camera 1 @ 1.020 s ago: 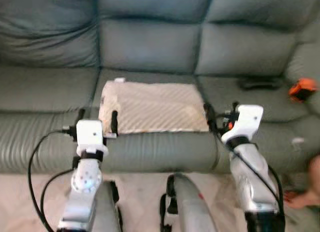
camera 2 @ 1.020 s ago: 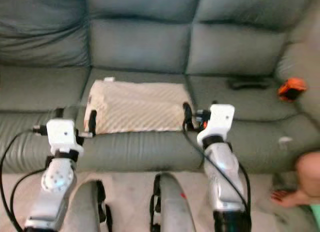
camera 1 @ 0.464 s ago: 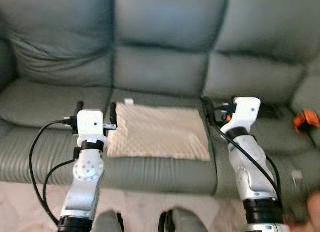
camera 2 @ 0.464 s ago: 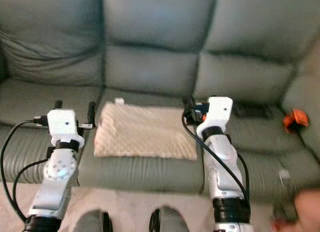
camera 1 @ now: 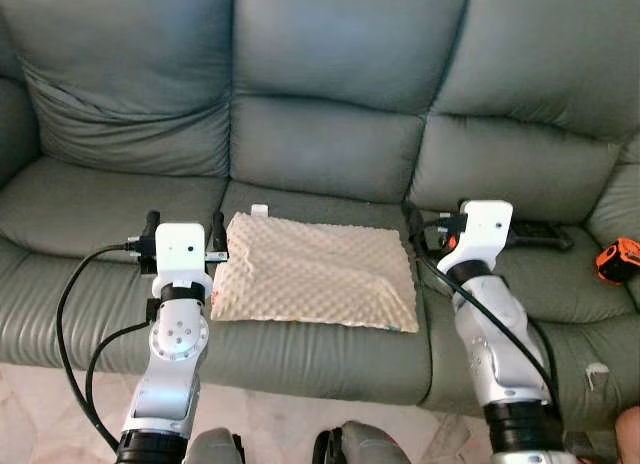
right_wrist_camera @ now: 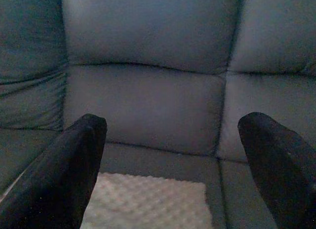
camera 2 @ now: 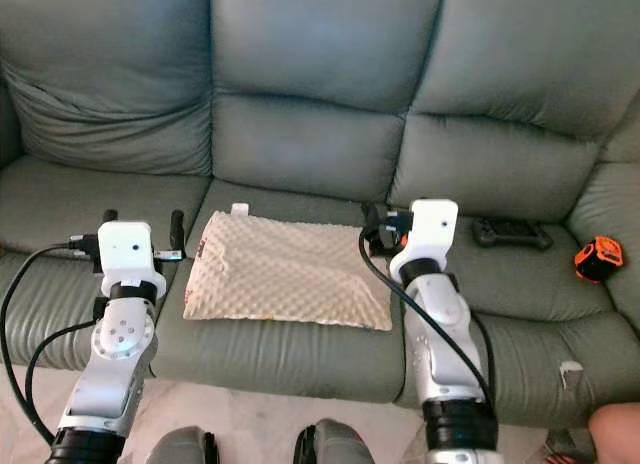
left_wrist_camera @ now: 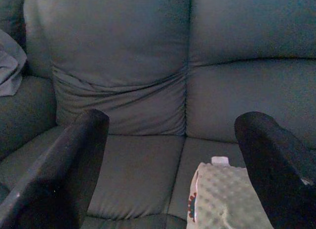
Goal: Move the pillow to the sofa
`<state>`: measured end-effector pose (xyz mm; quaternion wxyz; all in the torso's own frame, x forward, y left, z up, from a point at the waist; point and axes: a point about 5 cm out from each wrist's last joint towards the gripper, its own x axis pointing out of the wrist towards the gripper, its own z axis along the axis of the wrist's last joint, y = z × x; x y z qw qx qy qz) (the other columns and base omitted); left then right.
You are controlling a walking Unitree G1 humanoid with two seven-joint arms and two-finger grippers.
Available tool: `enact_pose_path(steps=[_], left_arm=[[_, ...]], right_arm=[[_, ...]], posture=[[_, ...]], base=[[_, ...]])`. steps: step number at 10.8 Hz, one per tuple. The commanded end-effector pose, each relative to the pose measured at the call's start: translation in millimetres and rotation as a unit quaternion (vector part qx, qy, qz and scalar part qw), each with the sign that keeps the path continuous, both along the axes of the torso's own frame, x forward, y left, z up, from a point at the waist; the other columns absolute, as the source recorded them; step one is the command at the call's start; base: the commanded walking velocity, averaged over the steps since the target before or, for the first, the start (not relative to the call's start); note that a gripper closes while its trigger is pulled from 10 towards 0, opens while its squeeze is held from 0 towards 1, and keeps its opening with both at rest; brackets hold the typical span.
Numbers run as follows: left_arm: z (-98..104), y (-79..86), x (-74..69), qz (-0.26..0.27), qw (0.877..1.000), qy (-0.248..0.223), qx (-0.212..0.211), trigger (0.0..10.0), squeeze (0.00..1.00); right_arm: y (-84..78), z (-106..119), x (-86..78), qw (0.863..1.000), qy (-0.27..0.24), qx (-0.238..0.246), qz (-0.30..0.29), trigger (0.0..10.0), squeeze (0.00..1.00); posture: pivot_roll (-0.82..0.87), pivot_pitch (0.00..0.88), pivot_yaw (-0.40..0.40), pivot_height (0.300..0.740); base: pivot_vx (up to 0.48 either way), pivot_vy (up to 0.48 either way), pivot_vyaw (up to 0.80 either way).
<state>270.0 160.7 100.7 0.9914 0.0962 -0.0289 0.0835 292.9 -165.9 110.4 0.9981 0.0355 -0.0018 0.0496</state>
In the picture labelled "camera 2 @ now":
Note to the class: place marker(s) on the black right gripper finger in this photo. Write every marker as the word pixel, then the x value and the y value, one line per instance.
pixel 371 224

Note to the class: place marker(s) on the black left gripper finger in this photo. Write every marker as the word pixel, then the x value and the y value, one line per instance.
pixel 177 229
pixel 109 220

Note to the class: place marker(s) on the cream dotted fleece pillow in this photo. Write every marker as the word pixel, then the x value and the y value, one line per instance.
pixel 285 272

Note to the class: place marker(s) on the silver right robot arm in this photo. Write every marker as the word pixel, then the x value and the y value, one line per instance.
pixel 445 344

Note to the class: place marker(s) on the grey green leather sofa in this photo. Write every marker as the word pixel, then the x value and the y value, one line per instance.
pixel 320 44

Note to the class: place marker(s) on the white sofa pull tab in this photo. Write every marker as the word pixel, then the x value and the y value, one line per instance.
pixel 571 372

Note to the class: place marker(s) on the black game controller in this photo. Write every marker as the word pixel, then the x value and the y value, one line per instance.
pixel 512 234

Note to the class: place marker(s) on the orange black tape measure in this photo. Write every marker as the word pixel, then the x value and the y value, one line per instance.
pixel 598 259

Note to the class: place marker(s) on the grey robot left leg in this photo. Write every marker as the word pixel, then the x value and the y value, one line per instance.
pixel 175 449

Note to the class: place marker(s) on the grey robot leg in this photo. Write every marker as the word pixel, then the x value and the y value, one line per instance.
pixel 175 449
pixel 335 444

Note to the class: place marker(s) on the grey robot right leg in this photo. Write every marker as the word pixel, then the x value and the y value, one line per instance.
pixel 335 444

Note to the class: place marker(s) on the person bare knee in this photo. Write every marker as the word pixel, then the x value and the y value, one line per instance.
pixel 615 434

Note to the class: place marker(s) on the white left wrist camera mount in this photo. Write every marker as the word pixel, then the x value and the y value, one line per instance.
pixel 128 249

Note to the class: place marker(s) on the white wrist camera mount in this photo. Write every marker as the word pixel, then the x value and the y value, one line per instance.
pixel 128 249
pixel 432 229

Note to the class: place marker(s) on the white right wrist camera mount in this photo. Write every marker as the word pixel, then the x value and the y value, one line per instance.
pixel 432 229

